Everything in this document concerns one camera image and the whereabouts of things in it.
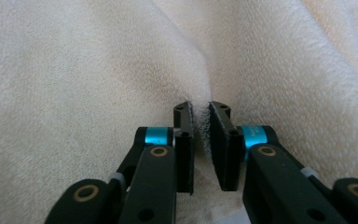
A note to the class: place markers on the cream fleece towel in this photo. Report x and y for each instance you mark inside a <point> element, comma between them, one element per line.
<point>74,77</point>

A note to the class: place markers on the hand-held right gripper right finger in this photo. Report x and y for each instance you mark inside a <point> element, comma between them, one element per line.
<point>227,155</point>

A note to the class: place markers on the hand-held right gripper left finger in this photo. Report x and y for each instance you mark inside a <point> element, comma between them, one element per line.
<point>185,149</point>

